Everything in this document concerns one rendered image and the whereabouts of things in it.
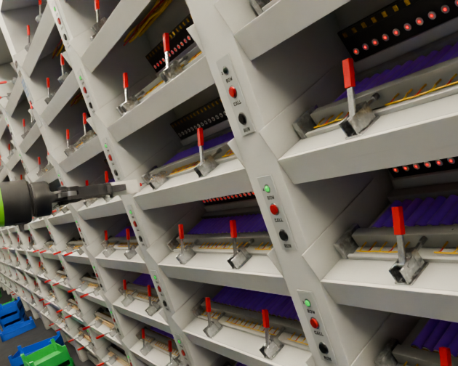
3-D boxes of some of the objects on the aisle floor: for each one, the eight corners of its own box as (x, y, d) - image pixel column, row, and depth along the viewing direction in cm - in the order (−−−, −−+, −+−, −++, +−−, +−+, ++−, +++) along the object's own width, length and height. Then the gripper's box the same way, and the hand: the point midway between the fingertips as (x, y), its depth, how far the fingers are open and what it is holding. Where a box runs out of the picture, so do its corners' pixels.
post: (250, 514, 145) (17, -110, 133) (234, 499, 153) (14, -89, 141) (304, 471, 155) (92, -115, 142) (287, 460, 163) (84, -95, 150)
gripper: (27, 219, 119) (129, 204, 130) (38, 216, 105) (150, 199, 116) (22, 186, 119) (124, 173, 130) (33, 179, 105) (145, 165, 116)
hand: (123, 187), depth 121 cm, fingers open, 3 cm apart
